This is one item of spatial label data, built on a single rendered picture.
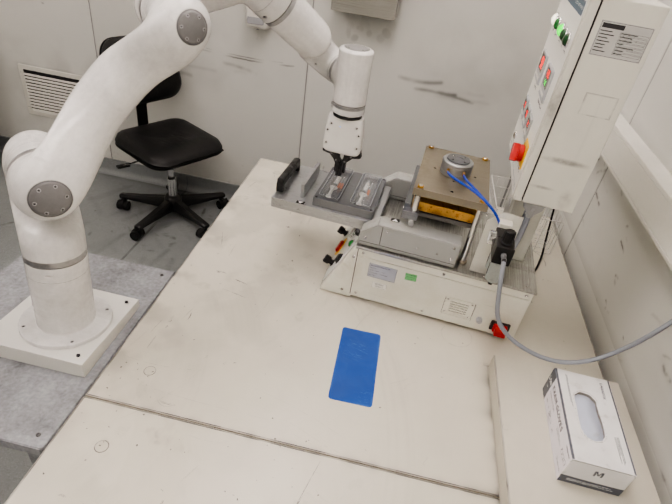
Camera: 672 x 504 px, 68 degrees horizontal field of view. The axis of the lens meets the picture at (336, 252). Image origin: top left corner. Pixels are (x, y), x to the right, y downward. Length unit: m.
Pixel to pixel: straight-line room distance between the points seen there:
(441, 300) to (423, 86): 1.59
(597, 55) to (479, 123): 1.74
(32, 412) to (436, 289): 0.94
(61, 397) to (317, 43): 0.91
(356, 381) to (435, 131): 1.86
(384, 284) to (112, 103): 0.77
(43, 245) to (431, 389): 0.88
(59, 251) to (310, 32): 0.68
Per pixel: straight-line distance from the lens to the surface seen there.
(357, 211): 1.31
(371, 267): 1.31
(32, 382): 1.25
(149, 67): 1.01
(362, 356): 1.24
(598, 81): 1.11
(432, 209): 1.27
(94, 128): 1.03
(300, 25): 1.13
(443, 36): 2.67
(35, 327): 1.29
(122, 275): 1.46
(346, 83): 1.25
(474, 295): 1.32
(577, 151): 1.15
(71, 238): 1.13
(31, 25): 3.46
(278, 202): 1.36
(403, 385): 1.21
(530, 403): 1.24
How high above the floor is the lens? 1.66
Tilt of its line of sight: 36 degrees down
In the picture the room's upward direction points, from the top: 9 degrees clockwise
